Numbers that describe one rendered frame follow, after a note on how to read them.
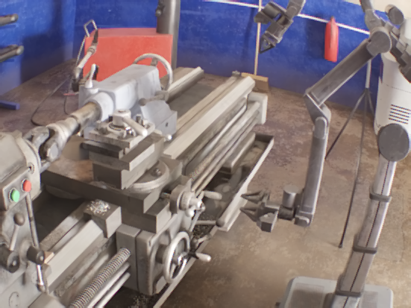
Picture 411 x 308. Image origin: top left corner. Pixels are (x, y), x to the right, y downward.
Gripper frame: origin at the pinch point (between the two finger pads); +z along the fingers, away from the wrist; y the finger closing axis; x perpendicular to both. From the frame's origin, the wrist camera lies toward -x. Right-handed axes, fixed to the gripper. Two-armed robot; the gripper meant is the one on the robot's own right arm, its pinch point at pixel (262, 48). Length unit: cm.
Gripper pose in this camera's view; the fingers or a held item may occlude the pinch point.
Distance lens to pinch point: 204.9
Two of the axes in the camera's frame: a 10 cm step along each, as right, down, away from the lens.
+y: -3.1, 4.1, -8.6
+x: 7.9, 6.1, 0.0
